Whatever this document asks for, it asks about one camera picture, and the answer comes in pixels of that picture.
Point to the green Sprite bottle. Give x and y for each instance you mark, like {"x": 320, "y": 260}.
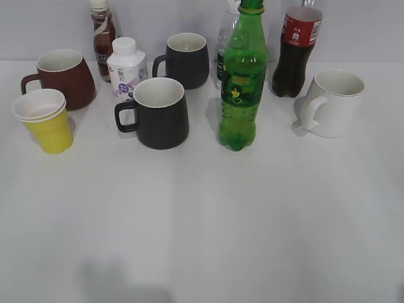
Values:
{"x": 245, "y": 63}

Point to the yellow paper cup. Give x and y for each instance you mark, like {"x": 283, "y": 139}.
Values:
{"x": 44, "y": 114}

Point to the black mug front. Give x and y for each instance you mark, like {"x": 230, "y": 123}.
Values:
{"x": 158, "y": 113}

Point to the dark grey mug rear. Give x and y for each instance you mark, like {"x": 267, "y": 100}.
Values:
{"x": 186, "y": 60}

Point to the white blueberry yogurt carton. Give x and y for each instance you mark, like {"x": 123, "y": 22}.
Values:
{"x": 127, "y": 68}

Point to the white ceramic mug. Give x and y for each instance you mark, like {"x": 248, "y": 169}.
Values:
{"x": 331, "y": 104}

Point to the clear water bottle green label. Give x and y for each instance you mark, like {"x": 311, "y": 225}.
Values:
{"x": 229, "y": 23}

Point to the brown drink bottle white cap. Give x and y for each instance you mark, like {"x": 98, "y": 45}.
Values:
{"x": 104, "y": 33}

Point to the brown ceramic mug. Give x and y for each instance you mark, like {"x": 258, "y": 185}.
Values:
{"x": 67, "y": 71}

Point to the cola bottle red label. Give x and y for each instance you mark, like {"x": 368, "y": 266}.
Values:
{"x": 298, "y": 38}

